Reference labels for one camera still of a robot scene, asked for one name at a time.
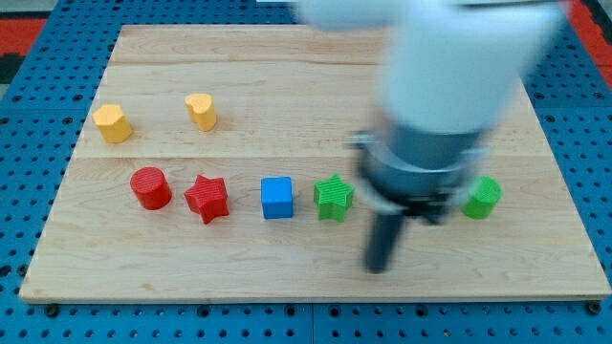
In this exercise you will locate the yellow heart block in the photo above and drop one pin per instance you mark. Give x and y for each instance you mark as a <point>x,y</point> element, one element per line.
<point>201,111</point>

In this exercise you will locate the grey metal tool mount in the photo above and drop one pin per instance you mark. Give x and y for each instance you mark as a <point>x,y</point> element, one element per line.
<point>414,171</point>

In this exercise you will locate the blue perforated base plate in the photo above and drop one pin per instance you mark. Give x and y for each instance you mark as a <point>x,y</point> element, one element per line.
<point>42,113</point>

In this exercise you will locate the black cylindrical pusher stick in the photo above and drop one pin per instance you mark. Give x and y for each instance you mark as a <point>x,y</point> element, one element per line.
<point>385,231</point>

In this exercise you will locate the red star block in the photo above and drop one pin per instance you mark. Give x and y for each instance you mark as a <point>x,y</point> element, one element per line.
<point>208,197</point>

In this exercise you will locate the light wooden board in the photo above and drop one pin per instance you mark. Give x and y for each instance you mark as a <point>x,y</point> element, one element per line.
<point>287,98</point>

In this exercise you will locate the yellow hexagon block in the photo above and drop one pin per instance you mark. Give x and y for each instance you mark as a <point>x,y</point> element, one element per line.
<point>112,123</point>

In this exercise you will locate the green cylinder block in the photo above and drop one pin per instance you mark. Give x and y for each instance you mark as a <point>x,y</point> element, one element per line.
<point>484,194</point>

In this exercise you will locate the green star block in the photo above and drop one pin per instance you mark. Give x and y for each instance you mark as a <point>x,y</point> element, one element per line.
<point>333,198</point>

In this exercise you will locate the blue cube block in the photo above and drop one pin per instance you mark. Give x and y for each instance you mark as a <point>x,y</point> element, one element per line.
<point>277,197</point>

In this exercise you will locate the red cylinder block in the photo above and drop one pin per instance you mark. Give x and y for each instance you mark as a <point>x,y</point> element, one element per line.
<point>151,188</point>

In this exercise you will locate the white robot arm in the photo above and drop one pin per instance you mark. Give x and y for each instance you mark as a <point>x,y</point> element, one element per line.
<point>448,74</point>

